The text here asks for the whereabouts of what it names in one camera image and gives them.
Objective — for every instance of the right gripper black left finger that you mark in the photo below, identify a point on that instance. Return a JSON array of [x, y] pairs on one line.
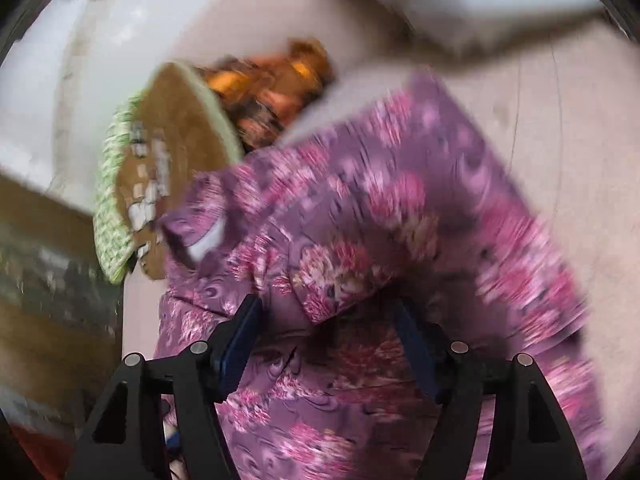
[[124, 436]]

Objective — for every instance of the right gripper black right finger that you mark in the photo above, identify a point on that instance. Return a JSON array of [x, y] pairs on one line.
[[530, 437]]

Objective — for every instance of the purple floral garment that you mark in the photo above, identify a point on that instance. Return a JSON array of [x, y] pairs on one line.
[[403, 199]]

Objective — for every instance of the wooden glass door cabinet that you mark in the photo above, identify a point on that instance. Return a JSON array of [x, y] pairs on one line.
[[61, 320]]

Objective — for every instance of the brown cartoon blanket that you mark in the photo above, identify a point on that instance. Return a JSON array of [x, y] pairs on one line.
[[177, 130]]

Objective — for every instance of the pink quilted bedspread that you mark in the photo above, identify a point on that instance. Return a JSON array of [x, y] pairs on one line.
[[560, 105]]

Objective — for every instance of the orange patterned cloth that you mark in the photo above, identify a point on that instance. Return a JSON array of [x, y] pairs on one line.
[[263, 95]]

